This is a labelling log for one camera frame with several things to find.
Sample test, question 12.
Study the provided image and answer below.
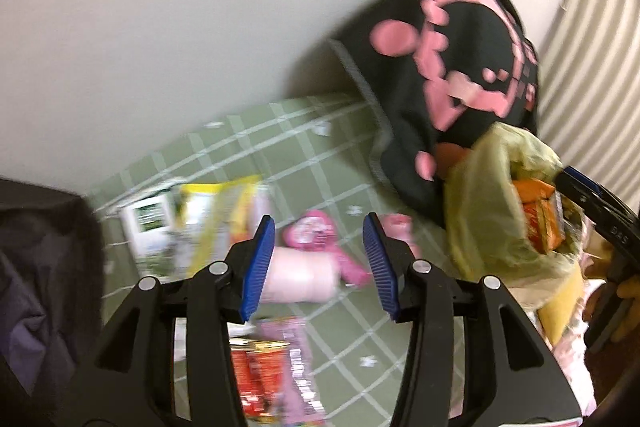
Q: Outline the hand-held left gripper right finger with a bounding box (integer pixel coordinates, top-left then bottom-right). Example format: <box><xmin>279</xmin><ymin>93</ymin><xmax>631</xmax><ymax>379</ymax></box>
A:
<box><xmin>362</xmin><ymin>213</ymin><xmax>583</xmax><ymax>427</ymax></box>

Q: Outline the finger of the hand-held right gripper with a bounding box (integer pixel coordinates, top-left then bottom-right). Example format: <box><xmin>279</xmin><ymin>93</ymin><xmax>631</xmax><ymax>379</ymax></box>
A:
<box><xmin>552</xmin><ymin>165</ymin><xmax>616</xmax><ymax>220</ymax></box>

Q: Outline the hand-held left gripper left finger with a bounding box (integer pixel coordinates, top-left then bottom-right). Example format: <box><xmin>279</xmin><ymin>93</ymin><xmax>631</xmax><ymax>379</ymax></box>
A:
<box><xmin>60</xmin><ymin>214</ymin><xmax>277</xmax><ymax>427</ymax></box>

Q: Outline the orange snack bag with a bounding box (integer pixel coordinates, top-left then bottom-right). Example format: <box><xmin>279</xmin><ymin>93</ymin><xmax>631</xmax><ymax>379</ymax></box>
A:
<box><xmin>512</xmin><ymin>179</ymin><xmax>568</xmax><ymax>253</ymax></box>

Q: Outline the small pink wrapper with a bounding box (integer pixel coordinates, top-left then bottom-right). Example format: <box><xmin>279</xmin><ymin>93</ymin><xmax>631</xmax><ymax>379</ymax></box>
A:
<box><xmin>282</xmin><ymin>209</ymin><xmax>373</xmax><ymax>288</ymax></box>

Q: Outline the yellow noodle snack bag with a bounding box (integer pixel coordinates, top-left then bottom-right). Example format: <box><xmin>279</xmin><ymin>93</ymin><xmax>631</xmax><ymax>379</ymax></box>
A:
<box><xmin>172</xmin><ymin>177</ymin><xmax>273</xmax><ymax>273</ymax></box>

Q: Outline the yellow plastic trash bag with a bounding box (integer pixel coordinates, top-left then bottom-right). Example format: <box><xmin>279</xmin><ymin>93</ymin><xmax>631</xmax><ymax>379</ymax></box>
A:
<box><xmin>442</xmin><ymin>122</ymin><xmax>588</xmax><ymax>303</ymax></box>

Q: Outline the red snack wrapper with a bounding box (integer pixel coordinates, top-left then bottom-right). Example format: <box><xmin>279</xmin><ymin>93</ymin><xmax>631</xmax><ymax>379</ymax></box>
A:
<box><xmin>230</xmin><ymin>339</ymin><xmax>291</xmax><ymax>418</ymax></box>

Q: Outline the white green packet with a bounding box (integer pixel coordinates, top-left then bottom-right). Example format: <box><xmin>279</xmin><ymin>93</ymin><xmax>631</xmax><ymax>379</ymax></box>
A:
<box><xmin>122</xmin><ymin>197</ymin><xmax>173</xmax><ymax>258</ymax></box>

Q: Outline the person's right hand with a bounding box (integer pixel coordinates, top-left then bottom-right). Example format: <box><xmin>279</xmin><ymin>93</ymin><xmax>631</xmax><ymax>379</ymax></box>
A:
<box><xmin>615</xmin><ymin>277</ymin><xmax>640</xmax><ymax>343</ymax></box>

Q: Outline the pink lidded cup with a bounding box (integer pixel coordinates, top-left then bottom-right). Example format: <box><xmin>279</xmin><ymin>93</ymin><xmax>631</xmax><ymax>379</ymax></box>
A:
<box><xmin>260</xmin><ymin>247</ymin><xmax>338</xmax><ymax>303</ymax></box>

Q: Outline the green checked tablecloth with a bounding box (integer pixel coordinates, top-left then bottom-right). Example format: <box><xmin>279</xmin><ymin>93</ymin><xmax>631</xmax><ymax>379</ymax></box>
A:
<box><xmin>87</xmin><ymin>94</ymin><xmax>501</xmax><ymax>427</ymax></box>

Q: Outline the yellow packet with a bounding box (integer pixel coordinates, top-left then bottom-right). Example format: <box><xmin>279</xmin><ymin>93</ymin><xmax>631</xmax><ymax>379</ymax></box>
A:
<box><xmin>537</xmin><ymin>267</ymin><xmax>586</xmax><ymax>343</ymax></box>

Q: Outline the striped beige curtain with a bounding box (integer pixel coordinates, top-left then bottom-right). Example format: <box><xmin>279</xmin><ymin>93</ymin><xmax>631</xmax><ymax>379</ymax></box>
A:
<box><xmin>537</xmin><ymin>0</ymin><xmax>640</xmax><ymax>208</ymax></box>

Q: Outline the purple and black jacket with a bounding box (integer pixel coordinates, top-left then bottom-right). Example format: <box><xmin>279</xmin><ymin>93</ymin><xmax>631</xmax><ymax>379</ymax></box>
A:
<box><xmin>0</xmin><ymin>177</ymin><xmax>106</xmax><ymax>427</ymax></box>

